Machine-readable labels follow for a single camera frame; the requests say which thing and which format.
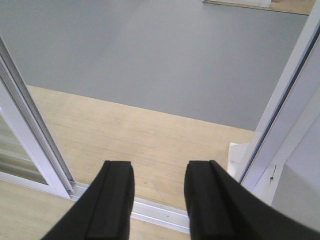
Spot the white sliding glass door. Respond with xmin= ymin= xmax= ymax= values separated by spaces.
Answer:
xmin=0 ymin=42 xmax=74 ymax=199

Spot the distant white framed platform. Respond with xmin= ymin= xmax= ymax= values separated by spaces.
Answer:
xmin=202 ymin=0 xmax=316 ymax=16

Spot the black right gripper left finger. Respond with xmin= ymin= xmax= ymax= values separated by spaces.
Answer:
xmin=44 ymin=160 xmax=135 ymax=240

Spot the white bottom door track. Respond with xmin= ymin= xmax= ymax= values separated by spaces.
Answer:
xmin=69 ymin=181 xmax=191 ymax=235

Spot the light wooden platform board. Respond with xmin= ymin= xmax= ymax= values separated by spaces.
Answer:
xmin=0 ymin=85 xmax=254 ymax=240

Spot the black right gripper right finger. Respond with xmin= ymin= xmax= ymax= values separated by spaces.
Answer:
xmin=184 ymin=160 xmax=320 ymax=240

